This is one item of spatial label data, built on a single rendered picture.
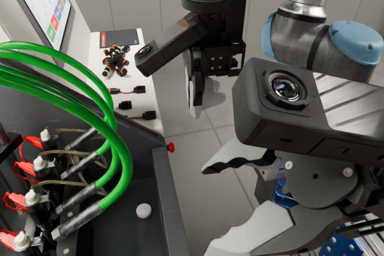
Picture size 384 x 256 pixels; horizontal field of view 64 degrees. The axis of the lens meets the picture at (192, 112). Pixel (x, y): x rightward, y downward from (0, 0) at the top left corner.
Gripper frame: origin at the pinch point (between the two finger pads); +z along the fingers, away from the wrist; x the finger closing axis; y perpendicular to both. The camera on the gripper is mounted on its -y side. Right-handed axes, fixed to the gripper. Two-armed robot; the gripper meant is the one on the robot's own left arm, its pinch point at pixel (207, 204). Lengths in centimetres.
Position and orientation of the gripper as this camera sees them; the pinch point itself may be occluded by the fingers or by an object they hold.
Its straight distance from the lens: 29.0
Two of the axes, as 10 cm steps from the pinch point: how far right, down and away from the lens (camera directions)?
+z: -6.9, 4.6, 5.6
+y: 7.2, 4.3, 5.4
